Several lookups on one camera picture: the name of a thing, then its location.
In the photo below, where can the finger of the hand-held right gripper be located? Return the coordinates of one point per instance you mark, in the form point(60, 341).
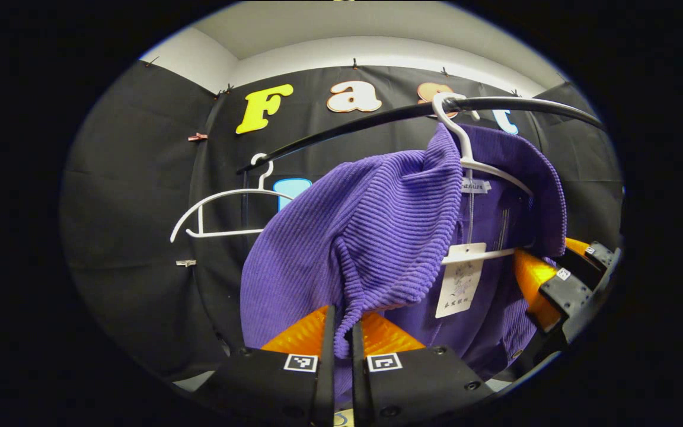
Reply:
point(567, 293)
point(578, 264)

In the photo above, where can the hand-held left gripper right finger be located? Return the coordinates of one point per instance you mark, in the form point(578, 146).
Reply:
point(358, 385)

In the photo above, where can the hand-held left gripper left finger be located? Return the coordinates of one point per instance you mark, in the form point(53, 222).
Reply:
point(325, 379)

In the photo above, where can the cream round laundry hamper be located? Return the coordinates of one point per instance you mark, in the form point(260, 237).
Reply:
point(344, 418)

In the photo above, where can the large white clothes hanger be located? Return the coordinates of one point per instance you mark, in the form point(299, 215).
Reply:
point(463, 145)

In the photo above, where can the black clothes rack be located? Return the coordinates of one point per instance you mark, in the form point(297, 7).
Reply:
point(525, 102)

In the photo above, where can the small white clothes hanger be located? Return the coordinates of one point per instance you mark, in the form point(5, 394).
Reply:
point(229, 232)

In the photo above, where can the silver clip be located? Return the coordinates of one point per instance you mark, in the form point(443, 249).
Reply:
point(185, 263)

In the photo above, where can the black backdrop cloth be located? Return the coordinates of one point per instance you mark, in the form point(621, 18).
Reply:
point(134, 207)

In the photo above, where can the copper clip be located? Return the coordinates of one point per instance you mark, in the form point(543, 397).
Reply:
point(197, 137)

